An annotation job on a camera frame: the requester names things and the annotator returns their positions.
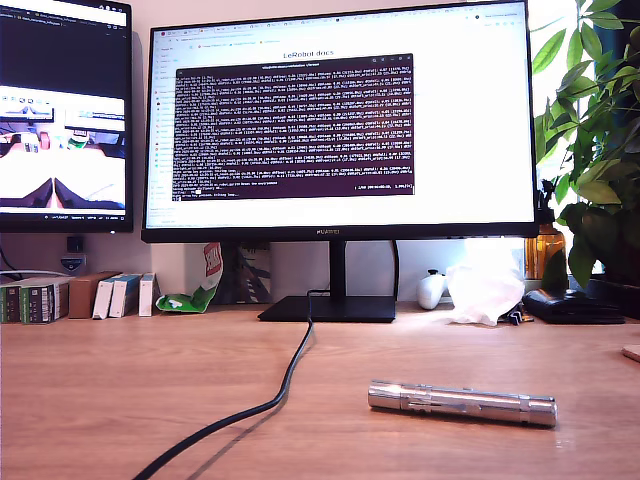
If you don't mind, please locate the black leather wallet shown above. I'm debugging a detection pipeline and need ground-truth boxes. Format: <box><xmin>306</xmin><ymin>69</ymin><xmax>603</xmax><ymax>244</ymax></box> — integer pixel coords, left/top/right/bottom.
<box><xmin>522</xmin><ymin>288</ymin><xmax>627</xmax><ymax>325</ymax></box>

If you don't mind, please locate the blue patterned carton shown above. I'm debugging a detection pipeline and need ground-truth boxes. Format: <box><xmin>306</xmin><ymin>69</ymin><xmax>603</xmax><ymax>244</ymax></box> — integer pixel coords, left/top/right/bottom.
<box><xmin>222</xmin><ymin>242</ymin><xmax>274</xmax><ymax>305</ymax></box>

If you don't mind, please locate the white crumpled plastic bag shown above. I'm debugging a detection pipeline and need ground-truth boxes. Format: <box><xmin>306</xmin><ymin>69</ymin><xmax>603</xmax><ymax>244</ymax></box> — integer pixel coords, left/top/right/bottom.
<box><xmin>439</xmin><ymin>244</ymin><xmax>527</xmax><ymax>327</ymax></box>

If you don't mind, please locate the black monitor power cable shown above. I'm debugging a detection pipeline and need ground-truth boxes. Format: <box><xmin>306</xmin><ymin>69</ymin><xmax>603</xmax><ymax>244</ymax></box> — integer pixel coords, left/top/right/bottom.
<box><xmin>390</xmin><ymin>240</ymin><xmax>402</xmax><ymax>302</ymax></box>

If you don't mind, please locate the black monitor with video windows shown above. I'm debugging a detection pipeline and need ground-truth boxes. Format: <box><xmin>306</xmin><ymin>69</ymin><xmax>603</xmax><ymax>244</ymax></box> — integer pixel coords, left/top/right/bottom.
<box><xmin>0</xmin><ymin>0</ymin><xmax>135</xmax><ymax>234</ymax></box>

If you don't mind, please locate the amber glass pump bottle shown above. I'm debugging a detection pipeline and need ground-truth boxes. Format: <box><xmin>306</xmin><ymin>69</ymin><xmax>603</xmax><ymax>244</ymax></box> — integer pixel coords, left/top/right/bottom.
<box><xmin>523</xmin><ymin>182</ymin><xmax>570</xmax><ymax>294</ymax></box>

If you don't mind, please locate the green labelled box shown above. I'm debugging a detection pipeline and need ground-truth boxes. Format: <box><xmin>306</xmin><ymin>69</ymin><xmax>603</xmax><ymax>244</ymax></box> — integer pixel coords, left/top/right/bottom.
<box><xmin>19</xmin><ymin>280</ymin><xmax>70</xmax><ymax>325</ymax></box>
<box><xmin>0</xmin><ymin>284</ymin><xmax>24</xmax><ymax>324</ymax></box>

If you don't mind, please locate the long black cable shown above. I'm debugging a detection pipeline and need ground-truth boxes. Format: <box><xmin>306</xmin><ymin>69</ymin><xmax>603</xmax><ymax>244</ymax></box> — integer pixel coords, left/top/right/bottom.
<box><xmin>132</xmin><ymin>288</ymin><xmax>315</xmax><ymax>480</ymax></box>

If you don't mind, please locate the green red snack bag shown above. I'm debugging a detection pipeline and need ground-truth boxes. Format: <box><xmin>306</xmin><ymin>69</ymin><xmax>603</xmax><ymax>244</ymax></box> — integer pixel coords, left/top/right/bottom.
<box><xmin>154</xmin><ymin>241</ymin><xmax>224</xmax><ymax>315</ymax></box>

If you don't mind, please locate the metallic silver laser pointer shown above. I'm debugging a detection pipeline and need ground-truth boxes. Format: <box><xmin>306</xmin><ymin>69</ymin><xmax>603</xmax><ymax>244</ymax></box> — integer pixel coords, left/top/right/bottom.
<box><xmin>367</xmin><ymin>379</ymin><xmax>559</xmax><ymax>429</ymax></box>

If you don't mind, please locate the pale grey cable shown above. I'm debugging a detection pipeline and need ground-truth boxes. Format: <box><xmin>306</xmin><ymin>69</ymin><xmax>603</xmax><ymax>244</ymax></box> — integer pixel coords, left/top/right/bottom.
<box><xmin>0</xmin><ymin>268</ymin><xmax>76</xmax><ymax>281</ymax></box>

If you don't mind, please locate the green leafy houseplant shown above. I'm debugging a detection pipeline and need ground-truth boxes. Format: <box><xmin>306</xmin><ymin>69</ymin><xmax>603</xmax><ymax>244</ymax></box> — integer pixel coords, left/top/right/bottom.
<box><xmin>529</xmin><ymin>0</ymin><xmax>640</xmax><ymax>291</ymax></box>

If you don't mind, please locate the small white carton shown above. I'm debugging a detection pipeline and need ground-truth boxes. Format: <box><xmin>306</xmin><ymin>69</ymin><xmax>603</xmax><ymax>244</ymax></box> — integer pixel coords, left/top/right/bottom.
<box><xmin>138</xmin><ymin>272</ymin><xmax>161</xmax><ymax>318</ymax></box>
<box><xmin>92</xmin><ymin>279</ymin><xmax>118</xmax><ymax>320</ymax></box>
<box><xmin>108</xmin><ymin>273</ymin><xmax>142</xmax><ymax>319</ymax></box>

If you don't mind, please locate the black Huawei computer monitor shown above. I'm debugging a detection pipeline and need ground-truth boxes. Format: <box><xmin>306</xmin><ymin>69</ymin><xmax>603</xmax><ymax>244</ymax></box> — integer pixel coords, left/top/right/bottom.
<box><xmin>141</xmin><ymin>0</ymin><xmax>540</xmax><ymax>324</ymax></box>

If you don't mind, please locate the brown cardboard box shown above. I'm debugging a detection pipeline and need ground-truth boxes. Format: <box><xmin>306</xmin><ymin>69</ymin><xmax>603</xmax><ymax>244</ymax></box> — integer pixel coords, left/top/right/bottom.
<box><xmin>68</xmin><ymin>271</ymin><xmax>124</xmax><ymax>320</ymax></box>

